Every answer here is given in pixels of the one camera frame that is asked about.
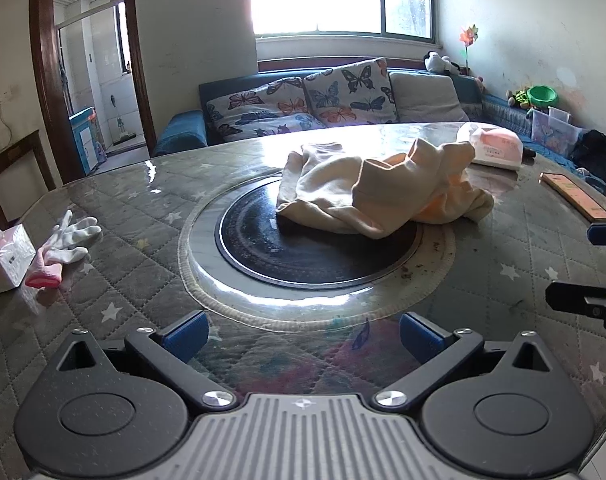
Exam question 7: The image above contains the green plastic bowl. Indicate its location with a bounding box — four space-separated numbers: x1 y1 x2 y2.
527 85 560 108

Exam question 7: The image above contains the blue sofa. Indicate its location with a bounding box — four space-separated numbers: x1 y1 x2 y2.
153 65 606 196

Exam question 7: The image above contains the panda plush toy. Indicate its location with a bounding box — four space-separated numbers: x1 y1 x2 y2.
423 51 461 75

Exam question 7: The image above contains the dark wooden sideboard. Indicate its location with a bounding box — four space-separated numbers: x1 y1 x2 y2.
0 130 56 231

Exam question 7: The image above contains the long brown flat box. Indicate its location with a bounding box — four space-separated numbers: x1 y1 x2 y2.
539 171 606 224

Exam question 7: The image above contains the cream garment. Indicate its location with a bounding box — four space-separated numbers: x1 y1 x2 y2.
275 137 495 239

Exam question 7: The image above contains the dark wooden door frame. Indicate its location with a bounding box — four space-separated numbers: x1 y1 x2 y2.
29 0 156 181

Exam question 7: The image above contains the square butterfly print cushion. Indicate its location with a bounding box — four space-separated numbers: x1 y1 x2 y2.
303 58 399 128

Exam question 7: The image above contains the blue white carton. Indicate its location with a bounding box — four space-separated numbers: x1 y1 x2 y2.
69 106 108 171

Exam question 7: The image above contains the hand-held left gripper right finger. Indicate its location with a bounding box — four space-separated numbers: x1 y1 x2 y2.
372 311 566 409

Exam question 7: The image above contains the wide butterfly print cushion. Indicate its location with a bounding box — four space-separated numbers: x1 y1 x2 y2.
205 77 329 143

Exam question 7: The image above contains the clear plastic storage box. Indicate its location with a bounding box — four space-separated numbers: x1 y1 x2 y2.
530 106 584 156

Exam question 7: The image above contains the white pink tissue box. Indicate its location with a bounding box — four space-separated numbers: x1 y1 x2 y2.
0 223 36 301

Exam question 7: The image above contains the round glass turntable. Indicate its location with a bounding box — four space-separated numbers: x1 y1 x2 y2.
177 172 458 333

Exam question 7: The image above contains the pink tissue pack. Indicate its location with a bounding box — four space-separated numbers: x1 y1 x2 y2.
456 122 525 171

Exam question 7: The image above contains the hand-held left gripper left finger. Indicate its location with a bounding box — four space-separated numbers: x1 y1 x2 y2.
43 310 237 410

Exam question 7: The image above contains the black bag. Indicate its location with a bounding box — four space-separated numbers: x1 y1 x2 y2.
570 130 606 186

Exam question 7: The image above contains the colourful pinwheel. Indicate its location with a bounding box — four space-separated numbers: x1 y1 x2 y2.
458 24 480 76

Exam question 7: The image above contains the grey cushion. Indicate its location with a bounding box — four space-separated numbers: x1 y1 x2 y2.
388 71 471 123

